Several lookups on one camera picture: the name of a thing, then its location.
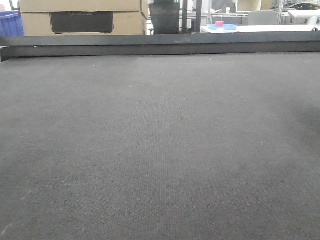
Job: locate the pink tape roll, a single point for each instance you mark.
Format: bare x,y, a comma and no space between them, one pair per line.
219,24

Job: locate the blue tray on table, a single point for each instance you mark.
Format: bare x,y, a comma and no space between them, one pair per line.
225,27

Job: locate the black vertical post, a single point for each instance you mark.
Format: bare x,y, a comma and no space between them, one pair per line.
197,28

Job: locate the large cardboard box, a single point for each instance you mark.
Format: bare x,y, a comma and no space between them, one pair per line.
84,17

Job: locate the grey office chair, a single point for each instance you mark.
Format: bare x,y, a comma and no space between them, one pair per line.
262,18

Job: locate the black bin background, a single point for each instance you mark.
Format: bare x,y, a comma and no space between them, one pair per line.
165,17

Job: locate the white background table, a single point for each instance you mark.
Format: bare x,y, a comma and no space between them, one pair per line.
264,28

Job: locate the black conveyor side rail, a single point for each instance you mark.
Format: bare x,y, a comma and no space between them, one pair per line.
159,45

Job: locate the blue plastic crate background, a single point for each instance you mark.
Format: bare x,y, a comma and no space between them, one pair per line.
11,24

